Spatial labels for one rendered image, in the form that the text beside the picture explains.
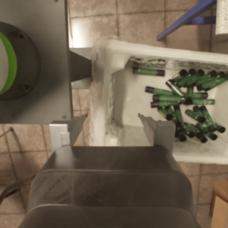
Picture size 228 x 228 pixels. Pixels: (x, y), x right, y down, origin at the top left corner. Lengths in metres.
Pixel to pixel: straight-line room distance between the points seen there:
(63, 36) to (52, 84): 0.09
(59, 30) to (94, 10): 0.98
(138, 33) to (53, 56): 0.99
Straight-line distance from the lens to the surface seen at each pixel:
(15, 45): 0.33
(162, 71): 0.81
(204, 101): 0.90
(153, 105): 0.81
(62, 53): 0.35
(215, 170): 1.77
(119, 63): 0.59
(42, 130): 1.47
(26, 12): 0.39
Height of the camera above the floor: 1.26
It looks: 75 degrees down
